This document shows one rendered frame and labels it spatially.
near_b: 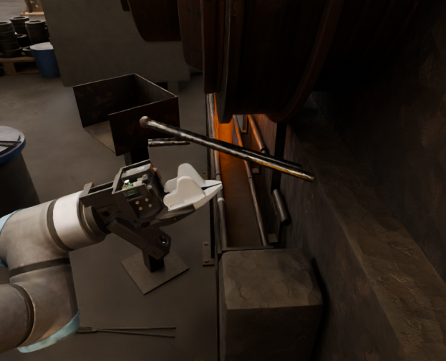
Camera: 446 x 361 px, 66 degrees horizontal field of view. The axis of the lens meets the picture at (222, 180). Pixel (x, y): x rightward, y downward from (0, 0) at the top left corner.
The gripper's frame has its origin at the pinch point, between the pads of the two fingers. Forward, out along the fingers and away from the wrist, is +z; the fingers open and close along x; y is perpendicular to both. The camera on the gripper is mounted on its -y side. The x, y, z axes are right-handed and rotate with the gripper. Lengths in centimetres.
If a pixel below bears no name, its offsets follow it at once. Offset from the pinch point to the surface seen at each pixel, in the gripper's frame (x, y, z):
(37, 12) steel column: 649, 20, -299
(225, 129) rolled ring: 25.6, -2.8, 2.4
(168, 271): 48, -65, -39
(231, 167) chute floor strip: 21.7, -10.6, 1.2
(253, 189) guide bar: 5.8, -6.3, 5.4
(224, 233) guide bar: -6.4, -3.4, -0.1
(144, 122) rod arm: -7.1, 17.3, -3.4
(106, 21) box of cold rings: 235, 7, -72
